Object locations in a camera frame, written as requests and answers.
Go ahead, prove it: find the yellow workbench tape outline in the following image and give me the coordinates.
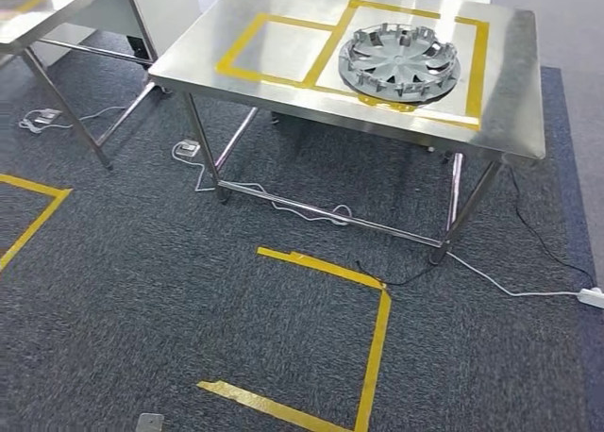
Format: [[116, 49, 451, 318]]
[[214, 0, 490, 132]]

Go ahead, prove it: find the grey plastic wheel hubcap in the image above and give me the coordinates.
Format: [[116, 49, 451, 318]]
[[337, 23, 462, 104]]

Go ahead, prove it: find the stainless steel workbench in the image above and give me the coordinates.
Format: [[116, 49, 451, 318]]
[[148, 0, 547, 267]]

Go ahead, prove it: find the white floor cable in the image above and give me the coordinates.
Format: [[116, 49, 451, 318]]
[[19, 106, 126, 135], [171, 140, 353, 226]]

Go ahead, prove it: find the yellow table tape outline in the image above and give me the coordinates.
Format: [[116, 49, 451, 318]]
[[0, 0, 51, 19]]

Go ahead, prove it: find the black floor cable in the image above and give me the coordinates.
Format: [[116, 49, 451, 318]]
[[356, 166, 596, 290]]

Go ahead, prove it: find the yellow floor tape outline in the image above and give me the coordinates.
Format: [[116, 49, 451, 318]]
[[196, 246, 393, 432], [0, 173, 73, 273]]

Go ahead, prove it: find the white power strip cable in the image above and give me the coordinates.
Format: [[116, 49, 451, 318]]
[[445, 251, 581, 298]]

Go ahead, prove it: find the stainless steel table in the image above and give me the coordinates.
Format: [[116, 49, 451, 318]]
[[0, 0, 159, 171]]

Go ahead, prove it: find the white cabinet panel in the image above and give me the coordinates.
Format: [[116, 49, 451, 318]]
[[125, 0, 202, 61]]

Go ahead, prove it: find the white power strip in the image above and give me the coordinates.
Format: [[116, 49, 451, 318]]
[[577, 287, 604, 309]]

